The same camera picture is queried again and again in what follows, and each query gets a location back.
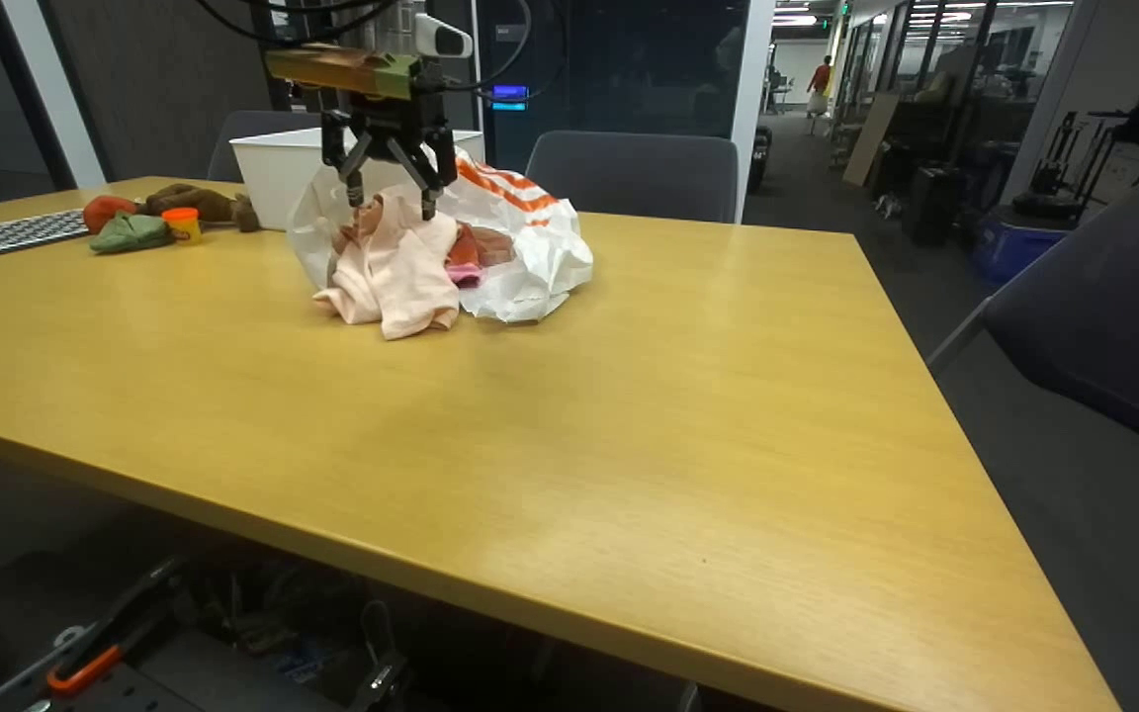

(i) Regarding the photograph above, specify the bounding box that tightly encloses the brown plush toy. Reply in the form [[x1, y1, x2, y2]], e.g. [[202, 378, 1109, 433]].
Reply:
[[144, 183, 261, 234]]

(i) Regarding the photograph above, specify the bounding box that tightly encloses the black orange tool under table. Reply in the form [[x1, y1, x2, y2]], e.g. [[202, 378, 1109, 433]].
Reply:
[[0, 557, 182, 712]]

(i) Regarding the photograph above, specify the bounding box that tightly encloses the white computer keyboard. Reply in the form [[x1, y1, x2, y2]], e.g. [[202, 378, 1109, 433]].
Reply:
[[0, 208, 86, 251]]

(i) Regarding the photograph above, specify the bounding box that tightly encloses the grey office chair centre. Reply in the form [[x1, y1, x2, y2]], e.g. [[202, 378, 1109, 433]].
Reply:
[[525, 131, 738, 220]]

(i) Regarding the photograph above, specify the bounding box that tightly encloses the dark grey chair right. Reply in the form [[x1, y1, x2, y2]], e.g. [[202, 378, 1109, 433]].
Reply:
[[927, 185, 1139, 712]]

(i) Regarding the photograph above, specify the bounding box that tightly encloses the blue bin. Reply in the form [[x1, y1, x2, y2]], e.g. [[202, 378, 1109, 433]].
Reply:
[[975, 216, 1065, 284]]

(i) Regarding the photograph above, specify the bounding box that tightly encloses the orange plush toy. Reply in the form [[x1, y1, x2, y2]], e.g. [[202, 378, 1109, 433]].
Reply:
[[82, 192, 144, 234]]

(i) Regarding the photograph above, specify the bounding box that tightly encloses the pink orange printed shirt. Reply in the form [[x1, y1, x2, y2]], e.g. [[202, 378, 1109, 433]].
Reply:
[[444, 226, 515, 287]]

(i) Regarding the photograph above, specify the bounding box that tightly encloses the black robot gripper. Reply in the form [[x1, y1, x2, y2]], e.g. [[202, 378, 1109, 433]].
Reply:
[[322, 90, 453, 214]]

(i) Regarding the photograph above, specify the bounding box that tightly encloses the pale peach garment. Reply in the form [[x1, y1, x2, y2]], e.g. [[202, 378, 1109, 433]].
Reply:
[[316, 189, 460, 341]]

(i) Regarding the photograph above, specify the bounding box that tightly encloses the small orange toy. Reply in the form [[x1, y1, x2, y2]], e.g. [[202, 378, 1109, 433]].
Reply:
[[161, 205, 202, 239]]

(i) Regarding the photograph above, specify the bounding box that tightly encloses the white orange plastic bag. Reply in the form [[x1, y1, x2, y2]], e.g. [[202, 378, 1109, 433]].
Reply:
[[285, 154, 592, 324]]

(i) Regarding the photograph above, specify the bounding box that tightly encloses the white storage box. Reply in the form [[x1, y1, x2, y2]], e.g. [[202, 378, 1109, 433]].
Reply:
[[231, 125, 488, 228]]

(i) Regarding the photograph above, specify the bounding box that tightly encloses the green plush toy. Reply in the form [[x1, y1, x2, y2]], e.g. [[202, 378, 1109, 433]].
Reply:
[[91, 214, 175, 255]]

